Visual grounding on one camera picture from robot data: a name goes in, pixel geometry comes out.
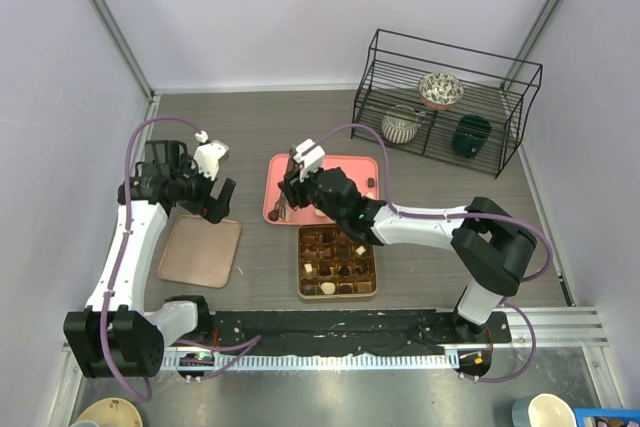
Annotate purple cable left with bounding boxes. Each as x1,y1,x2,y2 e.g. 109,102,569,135
99,115,264,403

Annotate gold chocolate box with tray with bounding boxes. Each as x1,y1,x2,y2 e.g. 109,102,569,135
297,224,378,301

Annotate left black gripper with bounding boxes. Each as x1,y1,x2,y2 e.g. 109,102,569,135
172,154,234,223

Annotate white teardrop chocolate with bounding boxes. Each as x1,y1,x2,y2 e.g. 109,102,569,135
320,282,336,295

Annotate rose gold tin lid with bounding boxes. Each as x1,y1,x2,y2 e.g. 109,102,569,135
157,215,242,289

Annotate white bowl bottom right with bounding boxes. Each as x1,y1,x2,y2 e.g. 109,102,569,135
511,393,577,427

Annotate beige plate bottom left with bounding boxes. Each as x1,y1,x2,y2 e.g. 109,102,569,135
72,397,144,427

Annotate striped ceramic cup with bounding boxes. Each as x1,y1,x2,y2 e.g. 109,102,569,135
381,104,426,145

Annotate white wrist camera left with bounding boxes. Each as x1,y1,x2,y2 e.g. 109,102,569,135
193,130,230,181

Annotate metal tongs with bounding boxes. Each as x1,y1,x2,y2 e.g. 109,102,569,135
273,196,290,222

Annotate floral ceramic bowl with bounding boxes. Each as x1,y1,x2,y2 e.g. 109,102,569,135
418,72,465,111

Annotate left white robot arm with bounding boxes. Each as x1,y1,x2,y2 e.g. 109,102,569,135
63,140,235,378

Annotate dark square chocolate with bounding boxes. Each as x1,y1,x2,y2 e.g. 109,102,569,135
303,284,316,295

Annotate purple cable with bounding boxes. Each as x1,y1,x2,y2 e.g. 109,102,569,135
314,123,555,383
99,115,264,403

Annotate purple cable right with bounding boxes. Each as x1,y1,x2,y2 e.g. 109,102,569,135
314,123,555,383

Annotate blue box corner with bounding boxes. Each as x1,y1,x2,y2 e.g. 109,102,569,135
574,408,640,427

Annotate black wire rack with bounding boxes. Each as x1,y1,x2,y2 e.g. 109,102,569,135
351,28,543,177

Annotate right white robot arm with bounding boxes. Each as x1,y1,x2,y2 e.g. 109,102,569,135
278,166,537,342

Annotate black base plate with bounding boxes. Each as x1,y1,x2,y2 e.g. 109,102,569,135
212,309,512,357

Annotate dark green mug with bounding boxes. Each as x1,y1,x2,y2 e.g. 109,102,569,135
452,115,492,159

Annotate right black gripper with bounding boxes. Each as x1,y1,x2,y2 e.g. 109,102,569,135
279,162,346,226

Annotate pink plastic tray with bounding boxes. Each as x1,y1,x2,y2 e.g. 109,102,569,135
263,153,380,226

